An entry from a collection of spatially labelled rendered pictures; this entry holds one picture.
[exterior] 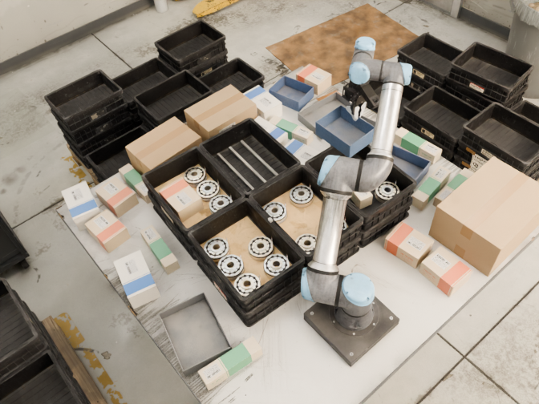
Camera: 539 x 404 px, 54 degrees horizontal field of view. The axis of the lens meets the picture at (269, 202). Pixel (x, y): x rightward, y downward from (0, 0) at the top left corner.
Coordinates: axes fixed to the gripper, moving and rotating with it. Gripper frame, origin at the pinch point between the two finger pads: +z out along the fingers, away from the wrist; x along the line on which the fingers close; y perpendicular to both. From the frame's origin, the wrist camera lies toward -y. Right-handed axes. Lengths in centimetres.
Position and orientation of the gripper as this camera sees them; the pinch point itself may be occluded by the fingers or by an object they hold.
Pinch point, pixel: (357, 119)
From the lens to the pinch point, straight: 227.0
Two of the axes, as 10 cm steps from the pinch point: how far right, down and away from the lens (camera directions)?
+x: -7.9, 4.5, -4.2
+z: -0.1, 6.8, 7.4
